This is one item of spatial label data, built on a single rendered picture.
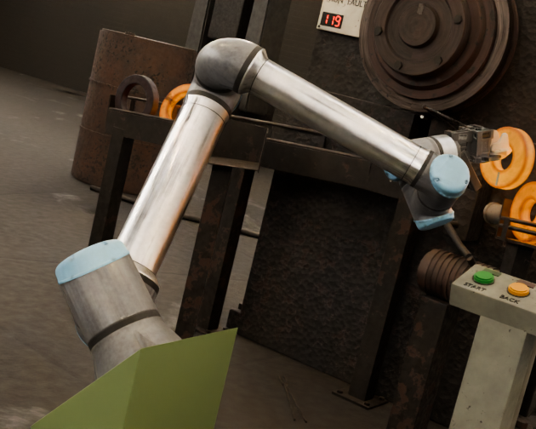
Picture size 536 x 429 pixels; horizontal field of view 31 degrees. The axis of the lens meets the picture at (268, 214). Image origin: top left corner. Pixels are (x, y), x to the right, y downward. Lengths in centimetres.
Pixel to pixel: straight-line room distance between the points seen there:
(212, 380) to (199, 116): 64
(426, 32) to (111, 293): 130
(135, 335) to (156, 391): 14
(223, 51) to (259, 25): 610
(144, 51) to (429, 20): 293
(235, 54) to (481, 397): 89
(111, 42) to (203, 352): 386
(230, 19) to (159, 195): 642
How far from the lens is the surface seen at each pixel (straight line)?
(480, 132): 237
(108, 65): 553
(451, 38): 272
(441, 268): 261
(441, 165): 209
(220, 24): 856
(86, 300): 185
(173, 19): 1150
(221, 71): 213
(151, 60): 545
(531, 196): 253
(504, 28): 276
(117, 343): 182
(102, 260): 186
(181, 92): 340
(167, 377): 174
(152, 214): 210
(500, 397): 196
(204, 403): 189
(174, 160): 215
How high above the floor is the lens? 93
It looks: 9 degrees down
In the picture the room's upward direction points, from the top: 13 degrees clockwise
